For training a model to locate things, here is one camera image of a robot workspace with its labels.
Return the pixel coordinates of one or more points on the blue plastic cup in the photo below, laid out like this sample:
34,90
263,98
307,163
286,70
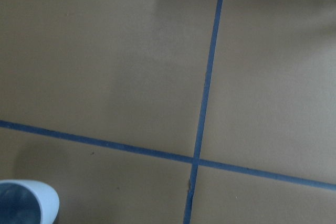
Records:
28,201

